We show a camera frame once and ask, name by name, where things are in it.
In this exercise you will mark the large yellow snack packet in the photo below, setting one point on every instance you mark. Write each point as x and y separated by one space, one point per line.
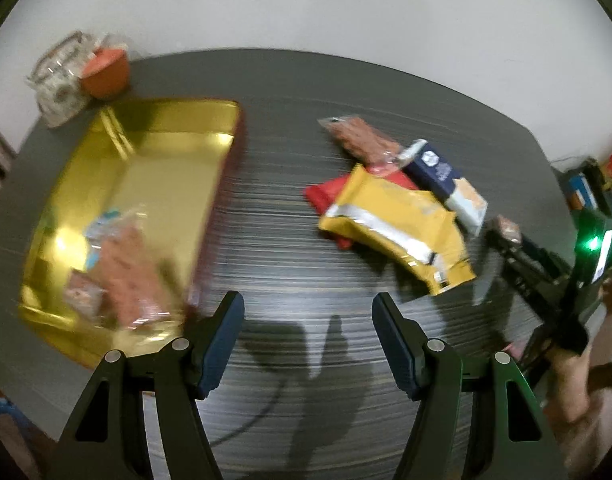
391 195

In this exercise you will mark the small clear brown snack packet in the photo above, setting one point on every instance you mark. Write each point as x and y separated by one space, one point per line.
83 292

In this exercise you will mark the person's right forearm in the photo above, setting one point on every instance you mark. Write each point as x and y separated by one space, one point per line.
601 440

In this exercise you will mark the blue cracker packet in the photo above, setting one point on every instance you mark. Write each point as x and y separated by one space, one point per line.
441 170

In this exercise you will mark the person's right hand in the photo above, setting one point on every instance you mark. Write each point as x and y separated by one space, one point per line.
573 390

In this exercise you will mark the orange tea cup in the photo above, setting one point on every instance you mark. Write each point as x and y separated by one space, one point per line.
105 77

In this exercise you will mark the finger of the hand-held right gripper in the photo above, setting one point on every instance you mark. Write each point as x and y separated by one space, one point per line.
543 260
506 252

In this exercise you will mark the floral ceramic teapot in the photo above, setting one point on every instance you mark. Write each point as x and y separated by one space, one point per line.
60 95

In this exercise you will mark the blue cloth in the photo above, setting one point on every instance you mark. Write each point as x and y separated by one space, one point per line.
0 405

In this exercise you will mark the long clear peanut packet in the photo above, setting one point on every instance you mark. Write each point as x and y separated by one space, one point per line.
130 275

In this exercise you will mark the small blue snack packet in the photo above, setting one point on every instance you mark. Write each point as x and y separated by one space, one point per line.
103 232

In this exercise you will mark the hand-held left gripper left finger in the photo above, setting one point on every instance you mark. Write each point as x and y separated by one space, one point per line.
220 345

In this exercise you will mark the clear packet of red snacks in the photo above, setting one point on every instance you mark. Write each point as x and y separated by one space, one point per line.
361 137

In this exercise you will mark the red tin with gold inside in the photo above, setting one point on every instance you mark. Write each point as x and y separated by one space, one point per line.
150 175

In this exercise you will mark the dark red snack packet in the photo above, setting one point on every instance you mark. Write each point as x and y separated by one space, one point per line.
508 225

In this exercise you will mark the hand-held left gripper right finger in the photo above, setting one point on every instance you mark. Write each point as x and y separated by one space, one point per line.
396 345

